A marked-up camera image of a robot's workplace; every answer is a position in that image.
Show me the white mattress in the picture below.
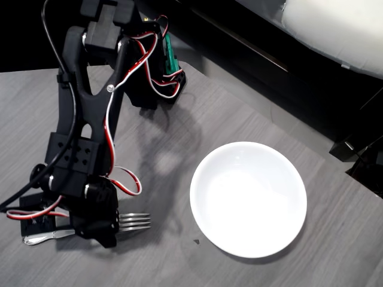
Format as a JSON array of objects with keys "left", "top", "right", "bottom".
[{"left": 235, "top": 0, "right": 383, "bottom": 80}]

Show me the dark bed frame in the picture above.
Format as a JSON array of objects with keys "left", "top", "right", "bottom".
[{"left": 167, "top": 0, "right": 383, "bottom": 144}]

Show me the metal fork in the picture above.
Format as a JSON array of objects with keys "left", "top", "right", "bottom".
[{"left": 23, "top": 212, "right": 151, "bottom": 246}]

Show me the green circuit board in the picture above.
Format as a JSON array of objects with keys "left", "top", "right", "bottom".
[{"left": 162, "top": 32, "right": 184, "bottom": 78}]

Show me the white round plate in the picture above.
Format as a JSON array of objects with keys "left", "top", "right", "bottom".
[{"left": 189, "top": 141, "right": 308, "bottom": 259}]

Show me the red white gripper servo cable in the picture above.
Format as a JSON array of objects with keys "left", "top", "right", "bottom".
[{"left": 6, "top": 194, "right": 71, "bottom": 221}]

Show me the small black box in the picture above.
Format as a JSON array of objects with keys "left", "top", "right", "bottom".
[{"left": 329, "top": 134, "right": 372, "bottom": 164}]

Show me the red white base servo cable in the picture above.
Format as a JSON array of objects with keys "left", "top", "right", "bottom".
[{"left": 142, "top": 14, "right": 181, "bottom": 100}]

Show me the black camera cable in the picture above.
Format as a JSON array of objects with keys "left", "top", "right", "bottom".
[{"left": 0, "top": 0, "right": 79, "bottom": 212}]

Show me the black gripper camera mount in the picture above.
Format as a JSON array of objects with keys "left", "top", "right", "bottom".
[{"left": 19, "top": 193, "right": 72, "bottom": 237}]

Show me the red white arm servo cable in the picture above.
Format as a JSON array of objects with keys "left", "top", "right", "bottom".
[{"left": 102, "top": 29, "right": 159, "bottom": 196}]

